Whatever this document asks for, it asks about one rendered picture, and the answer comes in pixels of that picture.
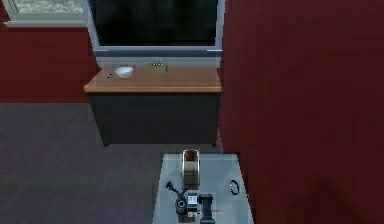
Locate grey framed television set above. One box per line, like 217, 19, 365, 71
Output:
83, 0, 226, 70

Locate olive green alarm clock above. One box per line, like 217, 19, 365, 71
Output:
146, 57, 169, 75

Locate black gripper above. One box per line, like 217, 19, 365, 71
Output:
165, 181, 190, 216

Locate white bowl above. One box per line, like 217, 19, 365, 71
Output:
114, 65, 135, 80

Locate black ring bracelet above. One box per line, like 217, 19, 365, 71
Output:
228, 179, 241, 196

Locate glass top table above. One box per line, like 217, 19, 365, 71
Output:
151, 152, 256, 224

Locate dark cabinet with wooden top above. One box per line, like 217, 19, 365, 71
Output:
83, 65, 223, 148

